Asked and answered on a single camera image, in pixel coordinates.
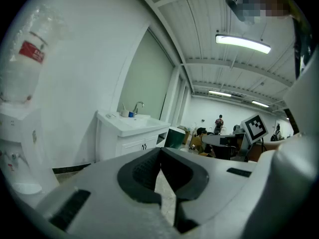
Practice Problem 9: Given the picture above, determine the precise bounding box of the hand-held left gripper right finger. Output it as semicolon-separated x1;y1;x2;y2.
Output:
160;147;260;234

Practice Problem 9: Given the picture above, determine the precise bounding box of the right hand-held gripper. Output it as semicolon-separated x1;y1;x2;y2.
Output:
238;113;270;163

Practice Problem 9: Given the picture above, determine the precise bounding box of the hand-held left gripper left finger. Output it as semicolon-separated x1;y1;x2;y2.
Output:
37;147;181;239

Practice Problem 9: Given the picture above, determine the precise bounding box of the long ceiling light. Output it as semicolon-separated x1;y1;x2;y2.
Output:
207;90;233;98
251;100;271;109
215;33;272;55

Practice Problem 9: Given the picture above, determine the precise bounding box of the grey office desk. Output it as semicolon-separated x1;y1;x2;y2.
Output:
201;132;248;161

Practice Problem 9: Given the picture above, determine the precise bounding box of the person's shirt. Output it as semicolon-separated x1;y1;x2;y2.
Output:
283;15;319;138

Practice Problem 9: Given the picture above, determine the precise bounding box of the dark green bin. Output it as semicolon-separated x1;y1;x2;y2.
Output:
163;127;186;150

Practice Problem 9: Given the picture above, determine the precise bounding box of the white sink basin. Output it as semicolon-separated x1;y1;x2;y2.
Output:
96;110;171;163

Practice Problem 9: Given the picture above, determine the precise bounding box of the chrome faucet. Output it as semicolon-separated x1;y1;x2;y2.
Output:
133;101;145;116

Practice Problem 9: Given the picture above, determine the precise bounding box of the white water dispenser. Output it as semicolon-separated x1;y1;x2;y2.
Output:
0;102;60;202

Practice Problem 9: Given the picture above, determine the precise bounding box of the person's head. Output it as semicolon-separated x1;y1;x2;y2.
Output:
236;0;292;19

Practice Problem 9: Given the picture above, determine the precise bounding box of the white plastic bag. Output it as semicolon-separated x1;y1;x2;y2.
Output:
0;5;68;104

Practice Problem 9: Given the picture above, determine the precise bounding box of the black head-worn camera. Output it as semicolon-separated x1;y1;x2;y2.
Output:
225;0;255;26

